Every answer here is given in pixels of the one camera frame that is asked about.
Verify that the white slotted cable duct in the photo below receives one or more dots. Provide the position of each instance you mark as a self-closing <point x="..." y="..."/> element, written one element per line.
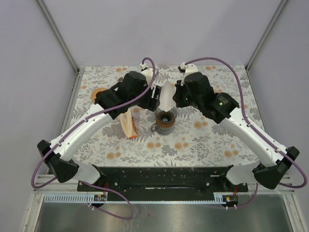
<point x="75" y="198"/>

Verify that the left aluminium frame post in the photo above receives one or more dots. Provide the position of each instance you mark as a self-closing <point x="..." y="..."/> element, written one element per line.
<point x="56" y="32"/>

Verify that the right aluminium frame post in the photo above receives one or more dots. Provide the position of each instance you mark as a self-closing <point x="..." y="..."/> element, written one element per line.
<point x="267" y="32"/>

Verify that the floral table mat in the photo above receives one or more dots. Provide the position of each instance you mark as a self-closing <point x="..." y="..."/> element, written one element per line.
<point x="195" y="141"/>

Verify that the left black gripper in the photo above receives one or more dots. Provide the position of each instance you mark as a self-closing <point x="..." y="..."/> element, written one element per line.
<point x="152" y="103"/>

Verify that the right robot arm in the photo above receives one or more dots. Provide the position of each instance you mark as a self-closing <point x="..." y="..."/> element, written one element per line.
<point x="273" y="162"/>

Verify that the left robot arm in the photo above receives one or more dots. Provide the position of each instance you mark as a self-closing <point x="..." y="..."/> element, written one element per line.
<point x="58" y="153"/>

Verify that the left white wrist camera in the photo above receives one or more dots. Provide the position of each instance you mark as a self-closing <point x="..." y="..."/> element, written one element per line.
<point x="147" y="72"/>

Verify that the clear glass dripper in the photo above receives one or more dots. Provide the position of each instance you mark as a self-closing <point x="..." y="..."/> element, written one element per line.
<point x="166" y="116"/>

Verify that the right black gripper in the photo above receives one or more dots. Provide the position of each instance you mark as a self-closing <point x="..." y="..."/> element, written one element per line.
<point x="177" y="96"/>

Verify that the white paper coffee filter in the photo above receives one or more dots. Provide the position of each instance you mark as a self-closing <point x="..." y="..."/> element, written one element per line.
<point x="166" y="97"/>

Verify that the aluminium frame post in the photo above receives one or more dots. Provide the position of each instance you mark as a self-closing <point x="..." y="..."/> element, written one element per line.
<point x="267" y="32"/>
<point x="56" y="32"/>

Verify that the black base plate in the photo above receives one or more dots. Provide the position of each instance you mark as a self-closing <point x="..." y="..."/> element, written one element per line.
<point x="169" y="184"/>

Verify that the coffee filter paper pack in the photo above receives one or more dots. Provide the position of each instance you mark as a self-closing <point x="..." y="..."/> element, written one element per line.
<point x="128" y="124"/>

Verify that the aluminium front rail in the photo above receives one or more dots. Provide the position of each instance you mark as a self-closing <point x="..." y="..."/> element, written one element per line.
<point x="71" y="186"/>

